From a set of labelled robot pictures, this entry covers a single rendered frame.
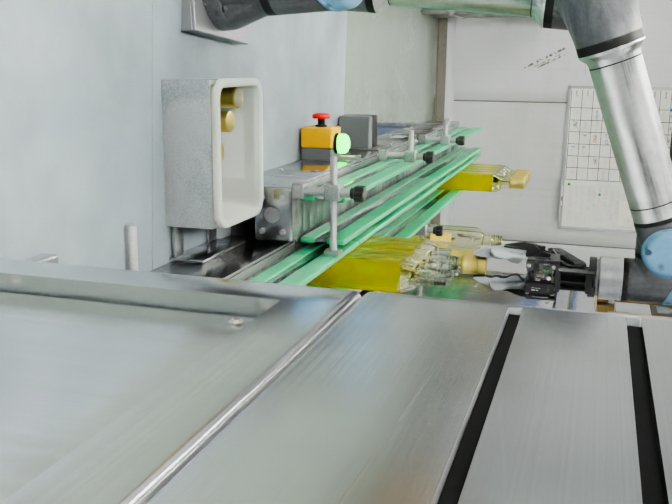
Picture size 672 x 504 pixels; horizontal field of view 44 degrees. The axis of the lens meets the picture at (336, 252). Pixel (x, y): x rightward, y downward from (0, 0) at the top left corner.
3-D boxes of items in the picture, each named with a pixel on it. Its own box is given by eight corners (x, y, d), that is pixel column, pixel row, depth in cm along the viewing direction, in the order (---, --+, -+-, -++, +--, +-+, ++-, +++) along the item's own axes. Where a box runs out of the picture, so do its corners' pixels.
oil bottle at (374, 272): (297, 285, 149) (415, 295, 143) (297, 254, 147) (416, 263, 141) (308, 277, 154) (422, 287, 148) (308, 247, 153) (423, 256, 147)
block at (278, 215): (253, 240, 144) (291, 243, 142) (252, 186, 142) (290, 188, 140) (261, 236, 148) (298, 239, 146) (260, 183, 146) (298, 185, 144)
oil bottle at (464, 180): (433, 189, 267) (523, 194, 259) (433, 171, 265) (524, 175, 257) (436, 186, 272) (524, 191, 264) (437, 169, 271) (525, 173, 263)
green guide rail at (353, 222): (300, 242, 147) (343, 245, 144) (300, 236, 147) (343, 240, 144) (459, 149, 310) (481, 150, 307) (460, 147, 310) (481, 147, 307)
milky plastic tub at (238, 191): (168, 227, 128) (220, 231, 125) (163, 78, 123) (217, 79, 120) (217, 209, 144) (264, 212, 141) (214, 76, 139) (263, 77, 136)
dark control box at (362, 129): (336, 147, 208) (369, 149, 206) (336, 115, 206) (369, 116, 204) (345, 145, 216) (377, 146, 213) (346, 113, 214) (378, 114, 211)
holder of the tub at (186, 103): (167, 260, 129) (213, 264, 127) (161, 79, 123) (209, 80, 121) (215, 239, 145) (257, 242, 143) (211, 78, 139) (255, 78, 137)
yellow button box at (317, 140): (298, 159, 182) (331, 160, 180) (298, 124, 181) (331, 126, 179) (309, 156, 189) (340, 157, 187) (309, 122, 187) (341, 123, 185)
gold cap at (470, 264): (460, 275, 152) (484, 277, 151) (461, 256, 152) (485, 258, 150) (463, 271, 156) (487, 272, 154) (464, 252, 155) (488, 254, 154)
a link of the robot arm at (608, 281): (623, 253, 146) (619, 297, 148) (596, 251, 148) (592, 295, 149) (624, 262, 139) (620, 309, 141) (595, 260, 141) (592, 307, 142)
